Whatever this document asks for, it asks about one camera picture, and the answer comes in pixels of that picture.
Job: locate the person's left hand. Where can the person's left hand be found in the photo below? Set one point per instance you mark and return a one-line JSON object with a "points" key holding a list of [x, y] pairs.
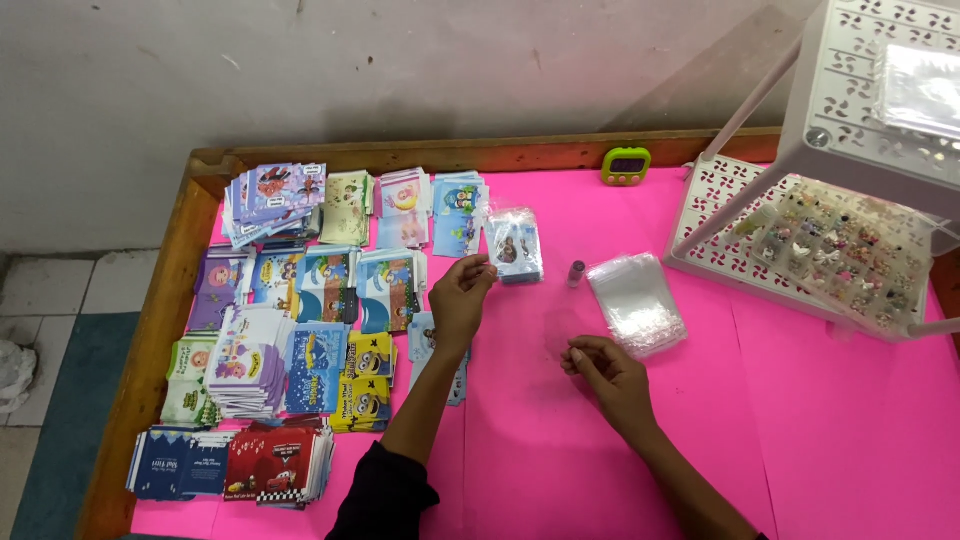
{"points": [[454, 304]]}

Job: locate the person's right hand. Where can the person's right hand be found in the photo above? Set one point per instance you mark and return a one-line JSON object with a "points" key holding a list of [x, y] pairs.
{"points": [[619, 390]]}

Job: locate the person's right fingers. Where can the person's right fingers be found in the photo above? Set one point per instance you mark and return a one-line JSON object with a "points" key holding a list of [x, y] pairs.
{"points": [[581, 356]]}

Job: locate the clear packet with picture card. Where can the clear packet with picture card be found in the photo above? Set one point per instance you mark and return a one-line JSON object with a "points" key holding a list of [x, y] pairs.
{"points": [[516, 238]]}

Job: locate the pile of empty clear bags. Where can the pile of empty clear bags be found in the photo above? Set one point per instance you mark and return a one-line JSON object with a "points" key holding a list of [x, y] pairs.
{"points": [[636, 304]]}

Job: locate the stack of snowflake blue envelopes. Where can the stack of snowflake blue envelopes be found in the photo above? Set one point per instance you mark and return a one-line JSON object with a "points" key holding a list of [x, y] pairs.
{"points": [[420, 341]]}

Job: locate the stack of light blue envelopes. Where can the stack of light blue envelopes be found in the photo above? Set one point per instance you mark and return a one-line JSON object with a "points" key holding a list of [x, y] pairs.
{"points": [[457, 217]]}

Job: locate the green digital timer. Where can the green digital timer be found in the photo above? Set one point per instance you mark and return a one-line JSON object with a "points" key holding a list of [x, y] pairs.
{"points": [[626, 166]]}

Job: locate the stack of blue wave envelopes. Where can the stack of blue wave envelopes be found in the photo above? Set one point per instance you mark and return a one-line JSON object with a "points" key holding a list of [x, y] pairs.
{"points": [[388, 289]]}

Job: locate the stack of yellow character envelopes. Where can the stack of yellow character envelopes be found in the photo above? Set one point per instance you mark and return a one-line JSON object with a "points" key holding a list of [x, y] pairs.
{"points": [[361, 405], [371, 354]]}

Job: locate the stack of pink yellow envelopes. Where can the stack of pink yellow envelopes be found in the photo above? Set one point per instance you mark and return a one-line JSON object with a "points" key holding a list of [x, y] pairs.
{"points": [[403, 206]]}

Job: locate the stack of blue green envelopes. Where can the stack of blue green envelopes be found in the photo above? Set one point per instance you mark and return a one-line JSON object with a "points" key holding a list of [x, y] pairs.
{"points": [[328, 285]]}

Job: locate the stack of blue shark envelopes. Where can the stack of blue shark envelopes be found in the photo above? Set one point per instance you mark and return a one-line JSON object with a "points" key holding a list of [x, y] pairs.
{"points": [[315, 367]]}

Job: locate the stack of cream green envelopes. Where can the stack of cream green envelopes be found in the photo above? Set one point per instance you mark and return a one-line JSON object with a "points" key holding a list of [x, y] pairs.
{"points": [[346, 206]]}

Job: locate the clear bead organiser box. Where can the clear bead organiser box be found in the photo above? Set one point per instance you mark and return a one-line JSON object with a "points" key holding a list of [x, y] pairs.
{"points": [[844, 259]]}

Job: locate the stack of blue boy envelopes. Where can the stack of blue boy envelopes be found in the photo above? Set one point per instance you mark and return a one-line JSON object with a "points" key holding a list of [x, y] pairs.
{"points": [[276, 279]]}

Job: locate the stack of red car envelopes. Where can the stack of red car envelopes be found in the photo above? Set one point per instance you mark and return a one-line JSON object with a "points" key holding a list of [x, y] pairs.
{"points": [[277, 465]]}

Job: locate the stack of white purple envelopes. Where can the stack of white purple envelopes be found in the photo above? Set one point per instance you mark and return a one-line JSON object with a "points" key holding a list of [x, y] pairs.
{"points": [[247, 367]]}

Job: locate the stack of purple cartoon envelopes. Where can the stack of purple cartoon envelopes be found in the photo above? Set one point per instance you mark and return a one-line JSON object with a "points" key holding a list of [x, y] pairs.
{"points": [[274, 199]]}

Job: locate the stack of violet girl envelopes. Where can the stack of violet girl envelopes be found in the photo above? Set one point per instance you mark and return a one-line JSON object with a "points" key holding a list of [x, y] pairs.
{"points": [[220, 289]]}

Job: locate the white plastic rack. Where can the white plastic rack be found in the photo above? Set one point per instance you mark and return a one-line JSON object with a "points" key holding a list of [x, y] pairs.
{"points": [[847, 97]]}

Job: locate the stack of dark blue envelopes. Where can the stack of dark blue envelopes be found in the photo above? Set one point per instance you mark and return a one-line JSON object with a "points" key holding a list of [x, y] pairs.
{"points": [[180, 461]]}

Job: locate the clear bags on rack shelf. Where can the clear bags on rack shelf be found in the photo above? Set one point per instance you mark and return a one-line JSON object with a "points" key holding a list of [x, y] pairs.
{"points": [[921, 86]]}

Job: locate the teal floor mat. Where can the teal floor mat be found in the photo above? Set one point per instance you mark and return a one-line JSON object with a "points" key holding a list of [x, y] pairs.
{"points": [[75, 435]]}

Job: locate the white plastic bag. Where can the white plastic bag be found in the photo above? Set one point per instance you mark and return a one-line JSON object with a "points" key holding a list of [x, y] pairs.
{"points": [[15, 375]]}

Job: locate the wooden table frame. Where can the wooden table frame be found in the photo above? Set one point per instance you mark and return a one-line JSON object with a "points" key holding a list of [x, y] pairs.
{"points": [[161, 337]]}

